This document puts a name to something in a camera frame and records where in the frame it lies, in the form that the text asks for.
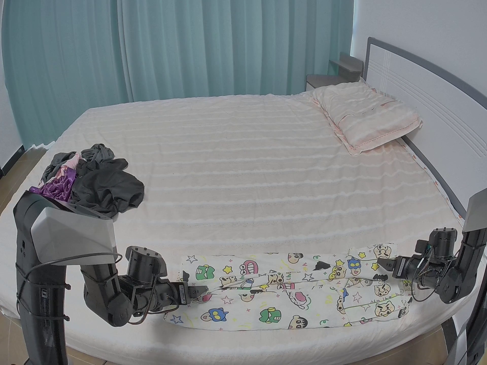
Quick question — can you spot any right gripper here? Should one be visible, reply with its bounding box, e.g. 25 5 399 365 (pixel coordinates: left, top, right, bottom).
377 255 421 280

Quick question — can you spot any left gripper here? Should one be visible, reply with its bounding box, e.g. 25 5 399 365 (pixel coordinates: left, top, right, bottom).
162 281 209 308

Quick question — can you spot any white printed pyjama top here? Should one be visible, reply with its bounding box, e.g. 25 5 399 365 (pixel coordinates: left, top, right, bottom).
164 243 413 332

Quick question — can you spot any pile of clothes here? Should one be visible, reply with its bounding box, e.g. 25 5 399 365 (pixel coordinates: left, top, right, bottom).
30 143 146 220

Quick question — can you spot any bed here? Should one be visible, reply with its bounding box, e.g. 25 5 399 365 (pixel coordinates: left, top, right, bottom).
0 36 487 365

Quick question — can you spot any cream pillow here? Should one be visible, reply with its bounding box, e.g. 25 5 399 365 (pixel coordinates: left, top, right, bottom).
310 82 424 156

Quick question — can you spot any grey bedside table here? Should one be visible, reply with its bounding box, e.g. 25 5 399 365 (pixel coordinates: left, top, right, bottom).
305 52 364 90

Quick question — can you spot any blue-green curtain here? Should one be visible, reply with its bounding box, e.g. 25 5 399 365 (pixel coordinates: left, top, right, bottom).
2 0 356 149

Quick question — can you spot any black cable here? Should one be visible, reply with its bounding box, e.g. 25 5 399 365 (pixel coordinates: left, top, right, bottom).
15 252 124 318
411 276 442 303

